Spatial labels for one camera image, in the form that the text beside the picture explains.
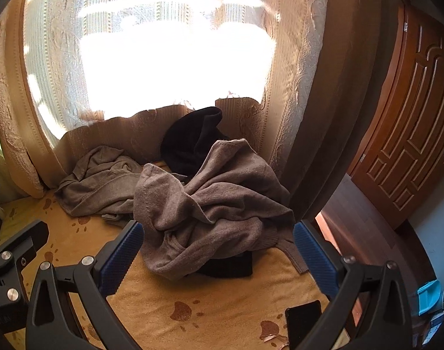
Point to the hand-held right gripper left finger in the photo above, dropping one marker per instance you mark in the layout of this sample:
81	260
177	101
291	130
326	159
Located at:
121	259

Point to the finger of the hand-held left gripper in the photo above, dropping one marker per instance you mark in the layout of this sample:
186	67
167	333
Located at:
25	238

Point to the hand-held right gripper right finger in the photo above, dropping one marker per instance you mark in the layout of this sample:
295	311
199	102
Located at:
315	262

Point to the taupe knit sweater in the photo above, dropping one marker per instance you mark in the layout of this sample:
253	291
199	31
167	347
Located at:
214	204

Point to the black smartphone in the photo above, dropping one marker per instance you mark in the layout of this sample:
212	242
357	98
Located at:
304	322

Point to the yellow paw print blanket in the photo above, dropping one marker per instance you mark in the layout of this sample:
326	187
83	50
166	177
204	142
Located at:
163	306

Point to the grey-brown crumpled cardigan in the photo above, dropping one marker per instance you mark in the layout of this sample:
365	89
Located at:
98	186

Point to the black folded cloth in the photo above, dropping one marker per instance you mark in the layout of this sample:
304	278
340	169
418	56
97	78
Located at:
229	266

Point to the blue plastic container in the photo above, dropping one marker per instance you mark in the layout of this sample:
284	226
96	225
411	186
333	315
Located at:
428	297

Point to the black garment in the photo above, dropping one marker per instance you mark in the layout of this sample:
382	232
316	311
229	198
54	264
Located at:
193	138

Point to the brown wooden panel door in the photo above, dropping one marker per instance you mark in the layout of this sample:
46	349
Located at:
419	116

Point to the beige patterned curtain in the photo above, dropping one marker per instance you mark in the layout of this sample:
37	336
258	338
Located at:
316	80

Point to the sheer white curtain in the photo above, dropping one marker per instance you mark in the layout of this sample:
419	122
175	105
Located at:
171	62

